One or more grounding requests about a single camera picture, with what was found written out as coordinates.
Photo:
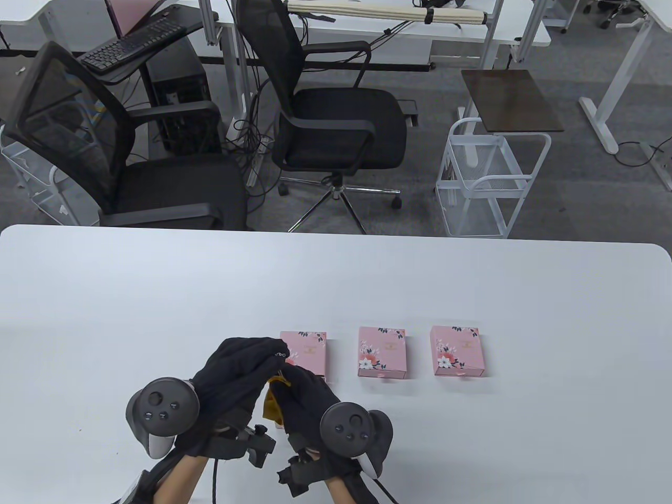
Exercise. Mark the person's right hand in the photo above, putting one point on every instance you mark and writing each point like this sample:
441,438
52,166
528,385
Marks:
302,399

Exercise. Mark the person's left hand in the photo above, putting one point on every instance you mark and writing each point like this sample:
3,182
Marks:
231,373

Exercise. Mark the yellow cloth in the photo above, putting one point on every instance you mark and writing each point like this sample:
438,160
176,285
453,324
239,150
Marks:
272,407

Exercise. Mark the pink floral gift box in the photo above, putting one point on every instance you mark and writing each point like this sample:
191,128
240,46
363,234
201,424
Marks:
310,349
382,349

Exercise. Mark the person's left forearm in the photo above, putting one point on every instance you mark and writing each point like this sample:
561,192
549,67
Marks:
178,480

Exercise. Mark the person's right forearm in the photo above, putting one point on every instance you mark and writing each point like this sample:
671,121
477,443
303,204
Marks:
341,488

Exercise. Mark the black mesh office chair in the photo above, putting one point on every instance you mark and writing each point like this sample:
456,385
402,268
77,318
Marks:
341,126
173,189

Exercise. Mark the black computer tower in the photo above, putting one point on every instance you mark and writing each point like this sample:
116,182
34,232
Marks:
181,89

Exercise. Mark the black keyboard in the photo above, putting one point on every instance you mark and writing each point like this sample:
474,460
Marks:
126,47

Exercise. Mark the dark wooden side table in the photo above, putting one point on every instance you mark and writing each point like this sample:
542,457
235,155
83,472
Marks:
512,100

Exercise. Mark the pink screen laptop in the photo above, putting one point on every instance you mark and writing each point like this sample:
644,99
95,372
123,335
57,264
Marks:
131,13

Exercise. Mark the rolled beige mat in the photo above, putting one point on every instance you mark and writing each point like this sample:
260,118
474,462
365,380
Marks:
367,9

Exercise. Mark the white desk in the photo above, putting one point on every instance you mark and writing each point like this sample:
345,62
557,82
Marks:
625,58
52,21

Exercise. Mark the black office chair base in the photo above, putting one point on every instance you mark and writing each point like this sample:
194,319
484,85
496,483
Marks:
611,8

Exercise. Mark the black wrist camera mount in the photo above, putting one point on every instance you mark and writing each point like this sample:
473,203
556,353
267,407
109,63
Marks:
302,472
257,446

